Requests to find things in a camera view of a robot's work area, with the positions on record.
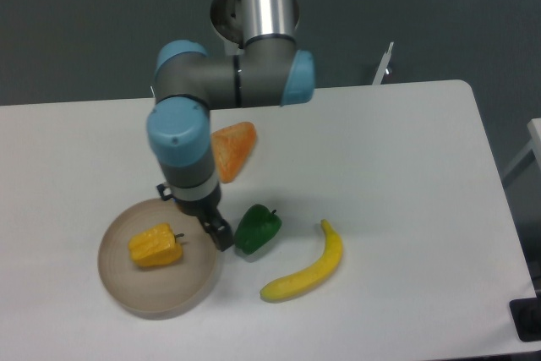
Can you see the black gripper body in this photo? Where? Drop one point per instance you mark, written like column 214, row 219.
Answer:
column 206, row 207

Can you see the yellow bell pepper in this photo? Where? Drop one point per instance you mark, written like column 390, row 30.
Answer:
column 155, row 246

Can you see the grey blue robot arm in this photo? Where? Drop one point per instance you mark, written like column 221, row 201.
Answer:
column 188, row 85

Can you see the green bell pepper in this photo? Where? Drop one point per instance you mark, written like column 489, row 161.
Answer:
column 258, row 227

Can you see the beige round plate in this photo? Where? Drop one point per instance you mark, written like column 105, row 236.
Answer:
column 156, row 292

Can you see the orange triangular bread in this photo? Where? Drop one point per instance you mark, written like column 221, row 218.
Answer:
column 232, row 147

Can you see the yellow banana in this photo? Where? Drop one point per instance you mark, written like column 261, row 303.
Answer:
column 301, row 282

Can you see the black device at table edge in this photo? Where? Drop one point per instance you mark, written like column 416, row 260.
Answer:
column 526, row 316

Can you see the white furniture at right edge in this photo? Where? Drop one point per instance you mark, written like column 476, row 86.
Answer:
column 525, row 157

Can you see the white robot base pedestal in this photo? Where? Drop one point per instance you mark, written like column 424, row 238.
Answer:
column 226, row 18

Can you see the white metal frame leg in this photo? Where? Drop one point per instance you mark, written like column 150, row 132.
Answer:
column 384, row 69

